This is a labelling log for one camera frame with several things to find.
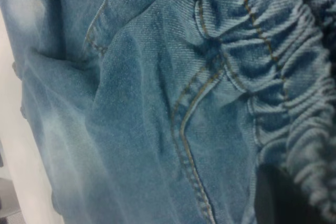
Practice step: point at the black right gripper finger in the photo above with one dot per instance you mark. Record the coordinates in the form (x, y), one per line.
(281, 200)

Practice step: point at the blue denim shorts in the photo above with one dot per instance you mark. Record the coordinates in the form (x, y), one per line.
(157, 90)

